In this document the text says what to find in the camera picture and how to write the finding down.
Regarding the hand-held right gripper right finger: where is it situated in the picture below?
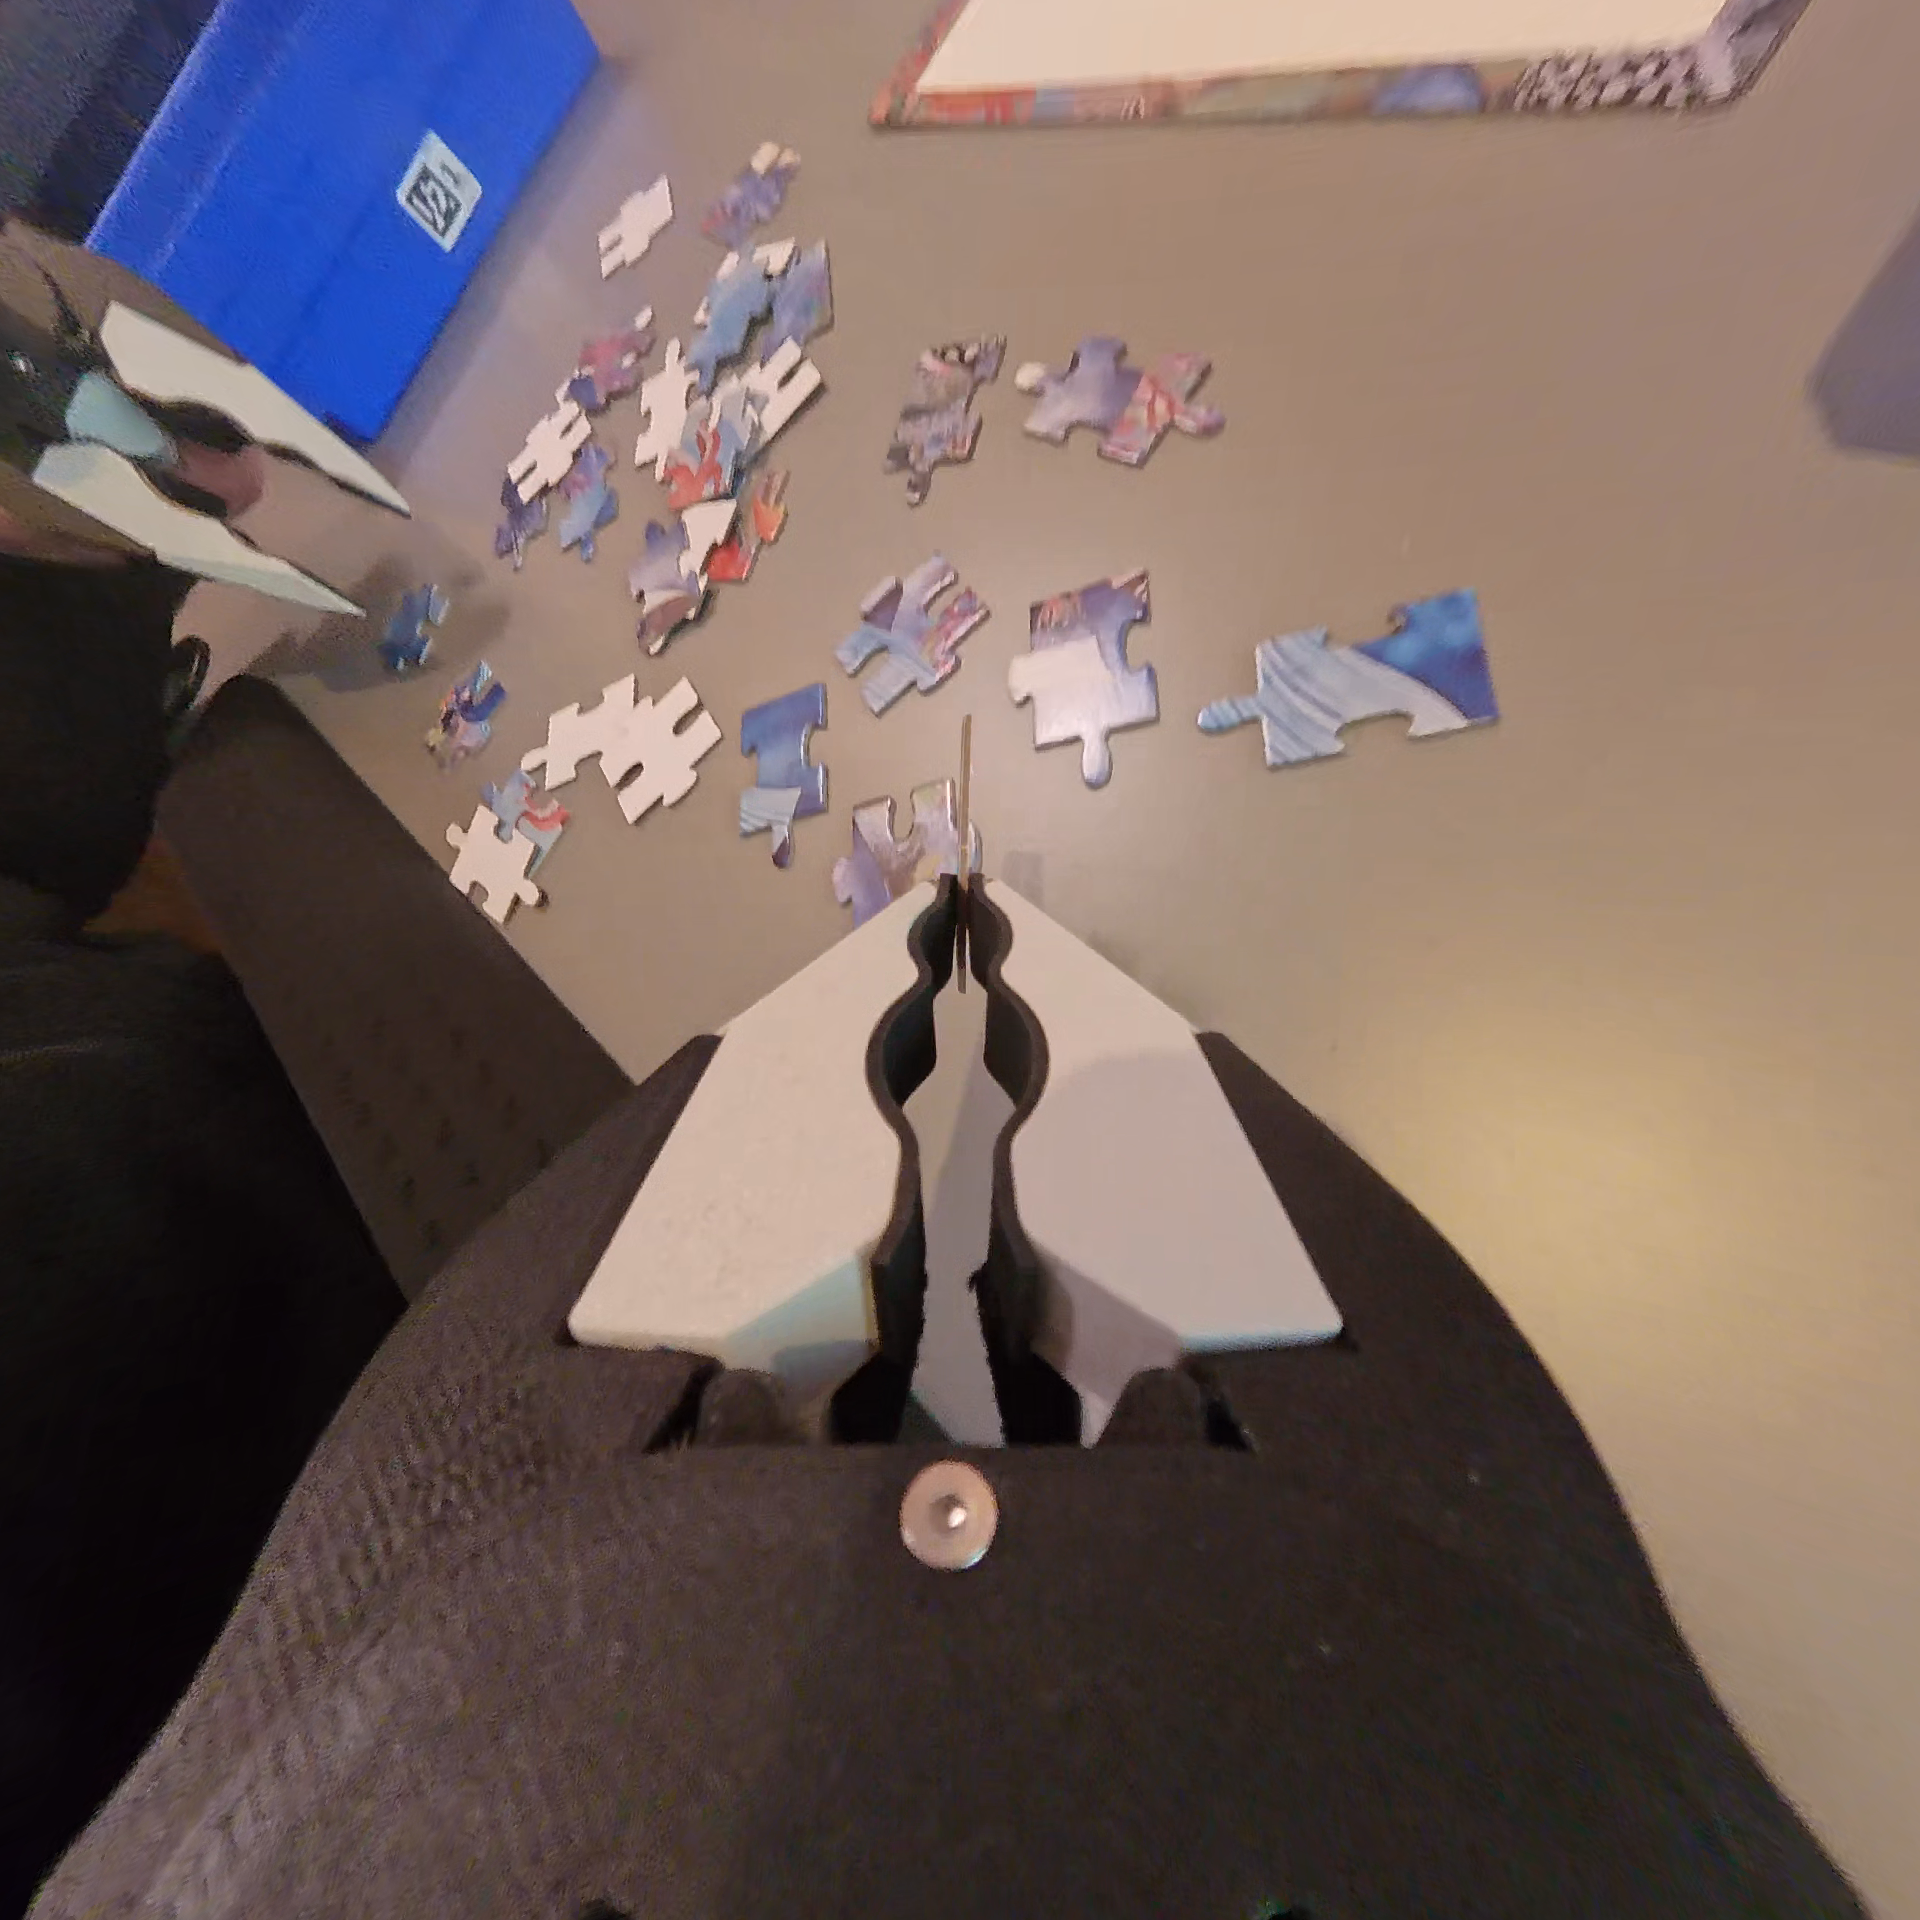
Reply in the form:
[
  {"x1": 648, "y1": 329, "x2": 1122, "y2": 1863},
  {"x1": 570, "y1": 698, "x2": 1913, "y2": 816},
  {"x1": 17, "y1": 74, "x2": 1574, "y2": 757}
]
[{"x1": 968, "y1": 877, "x2": 1345, "y2": 1442}]

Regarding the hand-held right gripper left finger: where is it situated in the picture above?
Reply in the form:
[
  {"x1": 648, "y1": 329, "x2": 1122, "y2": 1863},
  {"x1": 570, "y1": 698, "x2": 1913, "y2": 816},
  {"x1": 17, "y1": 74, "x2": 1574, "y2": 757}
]
[{"x1": 567, "y1": 877, "x2": 962, "y2": 1442}]

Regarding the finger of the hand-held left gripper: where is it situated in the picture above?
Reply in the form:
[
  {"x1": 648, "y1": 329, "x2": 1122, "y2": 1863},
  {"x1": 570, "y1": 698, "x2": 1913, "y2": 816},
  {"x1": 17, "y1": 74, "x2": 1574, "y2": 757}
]
[
  {"x1": 31, "y1": 438, "x2": 369, "y2": 618},
  {"x1": 95, "y1": 298, "x2": 417, "y2": 521}
]

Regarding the blue plastic bin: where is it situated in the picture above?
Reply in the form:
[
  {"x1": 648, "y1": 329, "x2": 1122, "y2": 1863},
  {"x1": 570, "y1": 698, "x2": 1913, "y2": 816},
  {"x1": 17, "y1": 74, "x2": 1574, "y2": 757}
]
[{"x1": 88, "y1": 0, "x2": 602, "y2": 447}]

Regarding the pile of jigsaw puzzle pieces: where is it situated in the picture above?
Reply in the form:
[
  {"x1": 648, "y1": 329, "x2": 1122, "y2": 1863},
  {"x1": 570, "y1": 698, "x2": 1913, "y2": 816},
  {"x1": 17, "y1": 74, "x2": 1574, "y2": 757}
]
[{"x1": 376, "y1": 141, "x2": 1503, "y2": 922}]

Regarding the dark perforated panel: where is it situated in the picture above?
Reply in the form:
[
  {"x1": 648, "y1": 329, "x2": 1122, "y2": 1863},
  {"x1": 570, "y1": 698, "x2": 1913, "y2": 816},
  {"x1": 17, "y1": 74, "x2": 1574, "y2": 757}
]
[{"x1": 152, "y1": 673, "x2": 634, "y2": 1298}]

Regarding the puzzle board with colourful border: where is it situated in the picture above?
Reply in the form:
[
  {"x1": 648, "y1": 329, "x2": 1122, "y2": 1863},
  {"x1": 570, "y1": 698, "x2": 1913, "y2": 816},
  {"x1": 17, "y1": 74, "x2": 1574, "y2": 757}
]
[{"x1": 871, "y1": 0, "x2": 1818, "y2": 127}]

